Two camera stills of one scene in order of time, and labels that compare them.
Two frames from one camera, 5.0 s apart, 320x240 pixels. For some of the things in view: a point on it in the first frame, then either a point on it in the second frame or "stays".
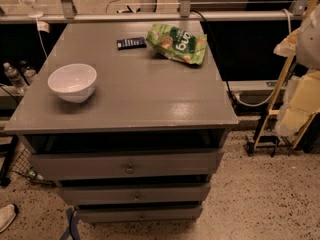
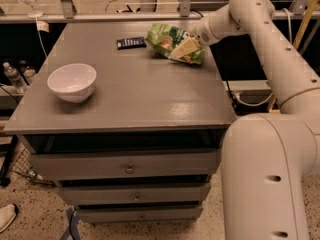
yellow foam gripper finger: (301, 102) to (203, 32)
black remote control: (131, 43) stays
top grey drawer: (126, 166) stays
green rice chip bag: (176, 44) stays
